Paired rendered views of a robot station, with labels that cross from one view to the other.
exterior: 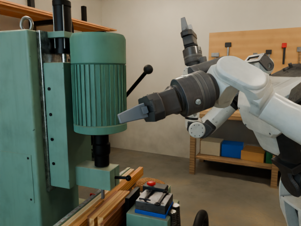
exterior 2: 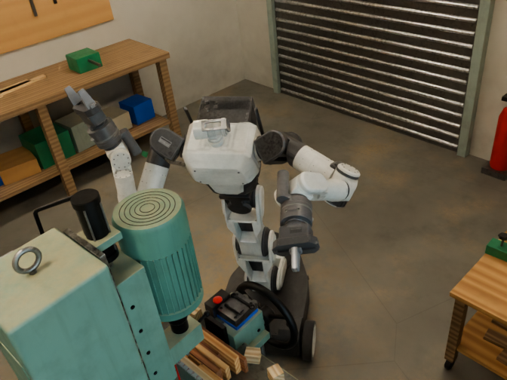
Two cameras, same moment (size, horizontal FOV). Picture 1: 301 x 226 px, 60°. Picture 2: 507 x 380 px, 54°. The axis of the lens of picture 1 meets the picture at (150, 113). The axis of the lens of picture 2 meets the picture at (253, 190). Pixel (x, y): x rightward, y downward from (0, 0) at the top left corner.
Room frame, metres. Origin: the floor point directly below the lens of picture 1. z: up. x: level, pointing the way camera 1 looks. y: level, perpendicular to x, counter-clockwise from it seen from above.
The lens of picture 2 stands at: (0.20, 0.93, 2.20)
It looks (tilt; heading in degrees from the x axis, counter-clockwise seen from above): 35 degrees down; 296
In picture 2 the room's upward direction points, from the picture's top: 7 degrees counter-clockwise
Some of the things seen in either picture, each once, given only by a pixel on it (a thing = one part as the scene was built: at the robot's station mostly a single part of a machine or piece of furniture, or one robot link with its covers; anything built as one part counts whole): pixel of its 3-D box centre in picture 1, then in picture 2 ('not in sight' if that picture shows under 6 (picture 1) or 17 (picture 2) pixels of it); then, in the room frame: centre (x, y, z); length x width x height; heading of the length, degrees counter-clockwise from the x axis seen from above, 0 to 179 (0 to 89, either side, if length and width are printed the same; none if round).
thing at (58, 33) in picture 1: (61, 28); (93, 228); (0.91, 0.30, 1.54); 0.08 x 0.08 x 0.17; 70
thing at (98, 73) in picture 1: (99, 84); (160, 255); (0.86, 0.17, 1.35); 0.18 x 0.18 x 0.31
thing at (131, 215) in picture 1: (153, 218); (234, 323); (0.79, -0.01, 0.91); 0.15 x 0.14 x 0.09; 160
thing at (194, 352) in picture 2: (105, 208); (198, 358); (0.84, 0.16, 0.92); 0.19 x 0.02 x 0.05; 160
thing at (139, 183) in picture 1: (150, 183); not in sight; (1.06, 0.00, 0.92); 0.14 x 0.09 x 0.04; 70
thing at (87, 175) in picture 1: (97, 176); (177, 341); (0.87, 0.19, 1.03); 0.14 x 0.07 x 0.09; 70
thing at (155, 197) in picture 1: (155, 197); (231, 306); (0.79, -0.02, 0.99); 0.13 x 0.11 x 0.06; 160
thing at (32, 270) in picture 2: (26, 25); (27, 261); (0.96, 0.44, 1.55); 0.06 x 0.02 x 0.07; 70
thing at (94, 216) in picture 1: (108, 210); (204, 356); (0.82, 0.14, 0.93); 0.20 x 0.02 x 0.06; 160
